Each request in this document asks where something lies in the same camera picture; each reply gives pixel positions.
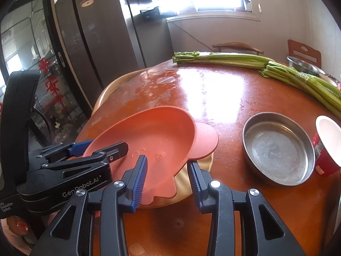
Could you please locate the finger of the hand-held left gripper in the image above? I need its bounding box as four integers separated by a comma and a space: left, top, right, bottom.
40, 142, 130, 174
29, 139, 95, 163

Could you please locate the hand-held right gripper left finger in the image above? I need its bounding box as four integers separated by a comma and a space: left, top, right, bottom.
30, 155, 148, 256

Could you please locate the black wall cable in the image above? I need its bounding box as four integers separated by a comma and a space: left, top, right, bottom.
168, 21, 214, 50

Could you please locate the steel bowl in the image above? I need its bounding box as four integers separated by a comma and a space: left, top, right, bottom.
286, 56, 327, 76

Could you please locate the celery bunch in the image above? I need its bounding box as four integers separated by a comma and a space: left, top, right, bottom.
258, 61, 341, 123
172, 51, 276, 70

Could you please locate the round steel plate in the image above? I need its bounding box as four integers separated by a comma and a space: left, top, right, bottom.
242, 112, 316, 186

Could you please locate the person's left hand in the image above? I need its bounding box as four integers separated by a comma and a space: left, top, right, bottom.
0, 217, 36, 255

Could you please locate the red paper door decoration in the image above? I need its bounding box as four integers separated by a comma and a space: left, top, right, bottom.
37, 57, 67, 110

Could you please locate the grey refrigerator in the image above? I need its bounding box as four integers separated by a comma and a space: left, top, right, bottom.
55, 0, 175, 112

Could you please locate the red instant noodle cup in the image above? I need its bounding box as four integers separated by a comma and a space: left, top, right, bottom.
312, 115, 341, 177

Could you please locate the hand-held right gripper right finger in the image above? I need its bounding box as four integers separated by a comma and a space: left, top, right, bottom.
186, 160, 307, 256

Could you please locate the small black device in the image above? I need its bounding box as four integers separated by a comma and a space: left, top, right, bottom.
140, 7, 162, 21

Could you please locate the beige chair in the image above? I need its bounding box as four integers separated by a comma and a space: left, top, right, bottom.
92, 69, 150, 114

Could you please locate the pink bear-shaped plate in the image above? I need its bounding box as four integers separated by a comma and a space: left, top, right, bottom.
83, 106, 219, 206

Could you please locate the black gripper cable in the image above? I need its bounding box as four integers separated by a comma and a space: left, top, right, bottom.
32, 109, 52, 144

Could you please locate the glass door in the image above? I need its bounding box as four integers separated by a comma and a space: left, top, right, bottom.
0, 0, 66, 152

